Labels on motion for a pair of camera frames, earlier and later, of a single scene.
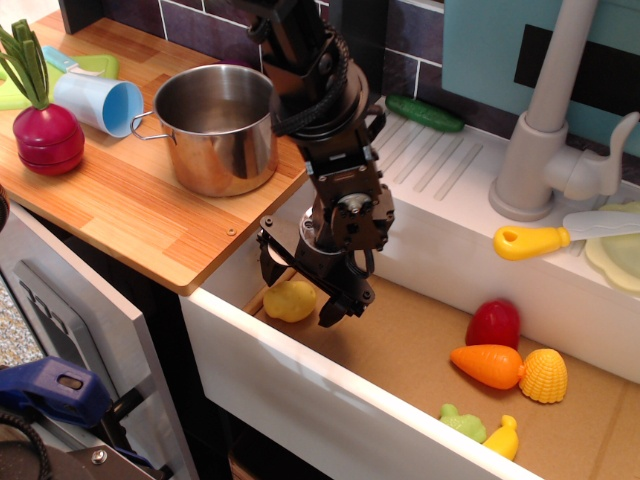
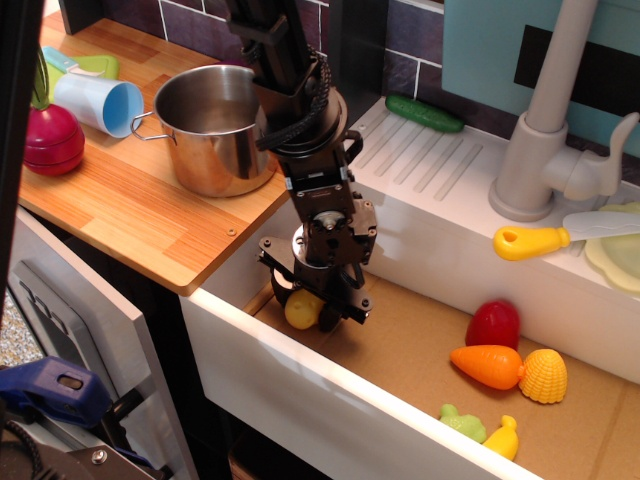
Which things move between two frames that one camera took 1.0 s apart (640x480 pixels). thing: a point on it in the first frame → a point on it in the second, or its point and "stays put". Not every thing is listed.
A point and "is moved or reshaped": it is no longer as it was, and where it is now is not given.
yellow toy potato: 290,301 is moved or reshaped
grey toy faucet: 538,161 stays put
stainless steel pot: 221,119 stays put
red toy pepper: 494,322 stays put
